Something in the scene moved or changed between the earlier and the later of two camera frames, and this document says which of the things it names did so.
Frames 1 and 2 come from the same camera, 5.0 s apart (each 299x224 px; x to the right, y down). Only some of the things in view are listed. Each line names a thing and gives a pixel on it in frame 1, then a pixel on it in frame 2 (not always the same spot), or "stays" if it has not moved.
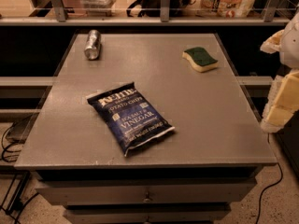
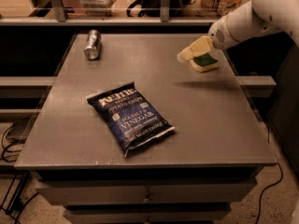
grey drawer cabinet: x=191 y=175 stays
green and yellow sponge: x=200 y=60 stays
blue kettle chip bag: x=134 y=121 stays
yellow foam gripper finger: x=283 y=101 to x=218 y=34
